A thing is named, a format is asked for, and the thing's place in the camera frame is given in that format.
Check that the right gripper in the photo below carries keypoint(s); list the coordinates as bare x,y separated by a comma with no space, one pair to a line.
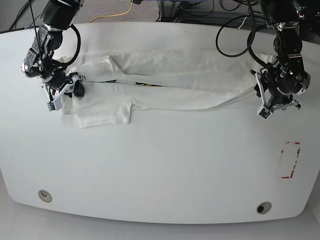
67,87

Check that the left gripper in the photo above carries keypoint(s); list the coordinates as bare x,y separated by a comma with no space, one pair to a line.
270,96

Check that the white printed t-shirt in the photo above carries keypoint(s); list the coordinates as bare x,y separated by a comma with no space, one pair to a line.
118,82

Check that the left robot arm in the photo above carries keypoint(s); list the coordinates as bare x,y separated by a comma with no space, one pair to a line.
278,82

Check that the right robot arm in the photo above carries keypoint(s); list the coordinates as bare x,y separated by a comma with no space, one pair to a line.
56,17

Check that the red tape rectangle marking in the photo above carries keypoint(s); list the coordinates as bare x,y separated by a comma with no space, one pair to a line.
288,160

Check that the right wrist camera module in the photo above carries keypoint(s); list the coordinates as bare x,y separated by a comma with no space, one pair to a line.
55,105

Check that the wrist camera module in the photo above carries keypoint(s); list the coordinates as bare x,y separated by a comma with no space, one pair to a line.
55,105
264,112

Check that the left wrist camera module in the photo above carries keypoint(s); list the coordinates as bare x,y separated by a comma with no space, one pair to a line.
264,112

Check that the left table cable grommet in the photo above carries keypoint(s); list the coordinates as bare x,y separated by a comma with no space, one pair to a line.
45,196

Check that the table cable grommet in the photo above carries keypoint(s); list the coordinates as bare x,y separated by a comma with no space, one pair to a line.
45,196
263,208

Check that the right table cable grommet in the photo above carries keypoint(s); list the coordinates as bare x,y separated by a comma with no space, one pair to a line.
263,208

